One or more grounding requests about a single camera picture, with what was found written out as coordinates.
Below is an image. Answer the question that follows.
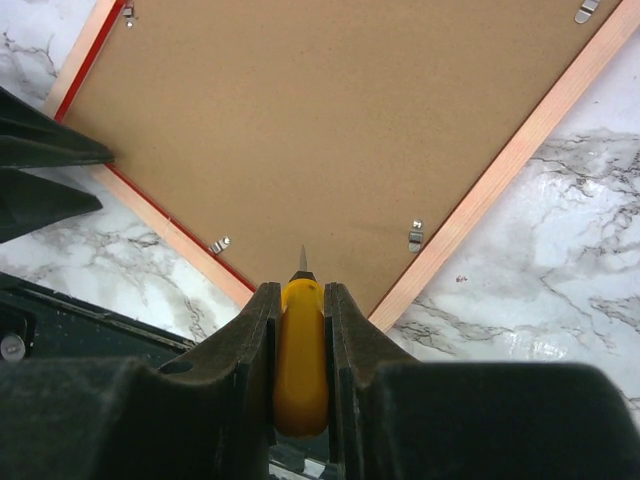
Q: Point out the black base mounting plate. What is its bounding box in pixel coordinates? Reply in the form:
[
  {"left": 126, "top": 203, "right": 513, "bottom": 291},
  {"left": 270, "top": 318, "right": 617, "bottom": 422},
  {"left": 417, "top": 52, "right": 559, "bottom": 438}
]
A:
[{"left": 1, "top": 273, "right": 196, "bottom": 367}]

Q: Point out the red wooden picture frame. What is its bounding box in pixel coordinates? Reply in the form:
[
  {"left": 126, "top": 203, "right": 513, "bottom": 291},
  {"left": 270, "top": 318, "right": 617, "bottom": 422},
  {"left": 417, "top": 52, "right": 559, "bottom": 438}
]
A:
[{"left": 44, "top": 1, "right": 639, "bottom": 330}]

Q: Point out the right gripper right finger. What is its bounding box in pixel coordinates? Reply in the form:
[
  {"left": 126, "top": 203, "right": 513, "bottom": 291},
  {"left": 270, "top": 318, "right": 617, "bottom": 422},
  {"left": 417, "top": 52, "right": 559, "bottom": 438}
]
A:
[{"left": 324, "top": 283, "right": 638, "bottom": 479}]

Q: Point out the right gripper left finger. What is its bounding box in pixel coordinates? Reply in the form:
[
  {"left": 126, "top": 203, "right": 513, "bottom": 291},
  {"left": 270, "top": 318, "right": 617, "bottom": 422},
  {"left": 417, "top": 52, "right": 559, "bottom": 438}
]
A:
[{"left": 1, "top": 283, "right": 280, "bottom": 479}]

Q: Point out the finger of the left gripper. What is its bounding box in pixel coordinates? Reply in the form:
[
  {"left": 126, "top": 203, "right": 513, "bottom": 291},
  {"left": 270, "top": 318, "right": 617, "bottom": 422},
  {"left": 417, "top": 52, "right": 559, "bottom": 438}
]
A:
[
  {"left": 1, "top": 88, "right": 114, "bottom": 169},
  {"left": 1, "top": 170, "right": 102, "bottom": 243}
]

